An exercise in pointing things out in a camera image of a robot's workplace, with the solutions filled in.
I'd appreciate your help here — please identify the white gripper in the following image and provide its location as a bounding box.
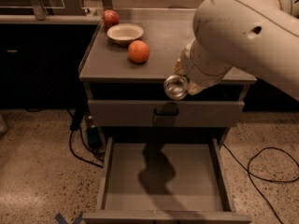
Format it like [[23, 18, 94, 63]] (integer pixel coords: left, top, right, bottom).
[[174, 39, 232, 95]]

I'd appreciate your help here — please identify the green soda can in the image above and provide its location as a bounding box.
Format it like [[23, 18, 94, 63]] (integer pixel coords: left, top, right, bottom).
[[164, 75, 189, 100]]

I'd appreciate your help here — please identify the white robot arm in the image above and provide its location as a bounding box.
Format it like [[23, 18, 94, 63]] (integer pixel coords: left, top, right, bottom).
[[175, 0, 299, 100]]

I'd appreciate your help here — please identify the grey drawer cabinet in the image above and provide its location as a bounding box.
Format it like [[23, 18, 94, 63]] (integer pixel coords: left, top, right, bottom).
[[78, 7, 260, 224]]

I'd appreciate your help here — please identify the grey top drawer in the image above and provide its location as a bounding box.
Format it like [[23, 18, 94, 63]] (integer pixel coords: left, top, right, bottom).
[[88, 100, 244, 128]]

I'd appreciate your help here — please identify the open grey middle drawer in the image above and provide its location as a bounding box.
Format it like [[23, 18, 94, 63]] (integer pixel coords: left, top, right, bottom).
[[83, 139, 252, 224]]

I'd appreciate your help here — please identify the dark background counter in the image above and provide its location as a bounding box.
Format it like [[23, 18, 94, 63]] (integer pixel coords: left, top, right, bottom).
[[0, 15, 101, 109]]

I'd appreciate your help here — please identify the orange fruit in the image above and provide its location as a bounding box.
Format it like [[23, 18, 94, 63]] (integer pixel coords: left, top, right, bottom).
[[128, 40, 150, 63]]

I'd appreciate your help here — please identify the white bowl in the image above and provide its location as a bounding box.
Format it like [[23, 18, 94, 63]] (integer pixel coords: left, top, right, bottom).
[[107, 23, 144, 46]]

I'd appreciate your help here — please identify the red apple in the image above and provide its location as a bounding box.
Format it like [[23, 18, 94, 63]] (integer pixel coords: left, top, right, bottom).
[[103, 9, 119, 28]]

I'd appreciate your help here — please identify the blue power box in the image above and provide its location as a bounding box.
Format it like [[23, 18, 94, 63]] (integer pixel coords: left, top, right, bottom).
[[86, 127, 102, 149]]

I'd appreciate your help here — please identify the blue tape cross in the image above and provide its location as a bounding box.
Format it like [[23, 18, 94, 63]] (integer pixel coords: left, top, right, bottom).
[[54, 212, 83, 224]]

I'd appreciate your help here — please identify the black drawer handle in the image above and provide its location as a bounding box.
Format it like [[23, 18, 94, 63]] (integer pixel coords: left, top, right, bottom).
[[153, 108, 179, 116]]

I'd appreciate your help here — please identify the black cable left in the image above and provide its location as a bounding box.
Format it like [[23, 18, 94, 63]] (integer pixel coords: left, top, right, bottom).
[[23, 107, 107, 169]]

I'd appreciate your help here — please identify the black cable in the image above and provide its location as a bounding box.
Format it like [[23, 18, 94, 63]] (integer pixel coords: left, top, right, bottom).
[[23, 107, 107, 169], [222, 143, 299, 224]]

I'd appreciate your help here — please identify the black cable right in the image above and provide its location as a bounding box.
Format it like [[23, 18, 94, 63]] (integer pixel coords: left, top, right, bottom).
[[222, 143, 299, 224]]

